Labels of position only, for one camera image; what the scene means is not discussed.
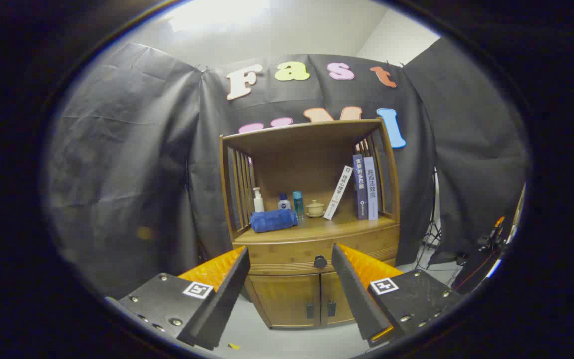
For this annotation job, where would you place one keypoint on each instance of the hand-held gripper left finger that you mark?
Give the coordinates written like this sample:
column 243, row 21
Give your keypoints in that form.
column 222, row 304

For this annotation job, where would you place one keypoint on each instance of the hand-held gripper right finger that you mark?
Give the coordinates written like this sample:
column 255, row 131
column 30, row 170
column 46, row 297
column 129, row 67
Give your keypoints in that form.
column 354, row 294

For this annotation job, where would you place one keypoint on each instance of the wooden drawer with black knob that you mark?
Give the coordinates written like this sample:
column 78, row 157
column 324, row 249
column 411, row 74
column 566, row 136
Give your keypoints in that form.
column 287, row 252

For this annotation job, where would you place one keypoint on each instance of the wooden cabinet door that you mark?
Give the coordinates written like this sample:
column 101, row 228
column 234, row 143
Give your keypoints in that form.
column 287, row 299
column 337, row 289

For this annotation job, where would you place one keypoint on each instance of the wooden countertop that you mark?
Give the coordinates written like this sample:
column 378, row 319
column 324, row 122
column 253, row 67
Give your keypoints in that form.
column 337, row 225

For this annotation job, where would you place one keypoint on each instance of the wooden cabinet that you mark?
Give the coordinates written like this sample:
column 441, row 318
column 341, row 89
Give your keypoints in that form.
column 292, row 164

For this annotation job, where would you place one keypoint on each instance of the beige lidded teacup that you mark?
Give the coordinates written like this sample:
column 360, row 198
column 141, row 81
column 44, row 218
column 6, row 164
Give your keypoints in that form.
column 315, row 209

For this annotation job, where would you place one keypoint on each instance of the rolled blue towel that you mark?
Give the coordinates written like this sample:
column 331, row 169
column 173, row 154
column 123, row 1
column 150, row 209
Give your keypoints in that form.
column 273, row 221

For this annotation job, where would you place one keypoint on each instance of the black tripod stand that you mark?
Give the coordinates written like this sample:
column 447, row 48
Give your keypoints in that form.
column 432, row 234

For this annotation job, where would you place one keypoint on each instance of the white book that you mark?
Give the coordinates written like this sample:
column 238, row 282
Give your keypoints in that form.
column 339, row 192

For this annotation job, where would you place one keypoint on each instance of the lavender book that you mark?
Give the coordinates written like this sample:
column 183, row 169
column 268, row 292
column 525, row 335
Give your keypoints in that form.
column 371, row 192

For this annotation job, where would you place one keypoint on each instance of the dark blue book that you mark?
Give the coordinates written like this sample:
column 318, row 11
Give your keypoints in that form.
column 360, row 189

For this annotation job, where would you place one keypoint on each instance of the clear blue bottle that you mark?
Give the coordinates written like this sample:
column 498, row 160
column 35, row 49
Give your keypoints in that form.
column 298, row 204

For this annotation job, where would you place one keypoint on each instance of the white pump bottle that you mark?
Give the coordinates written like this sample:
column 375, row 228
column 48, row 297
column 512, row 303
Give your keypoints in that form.
column 258, row 203

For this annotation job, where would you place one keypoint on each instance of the white bottle with blue cap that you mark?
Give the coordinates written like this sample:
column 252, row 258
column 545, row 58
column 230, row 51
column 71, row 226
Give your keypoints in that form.
column 284, row 204

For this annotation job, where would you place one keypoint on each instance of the black device with orange tip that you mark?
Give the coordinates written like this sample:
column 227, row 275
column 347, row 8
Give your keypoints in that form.
column 491, row 242

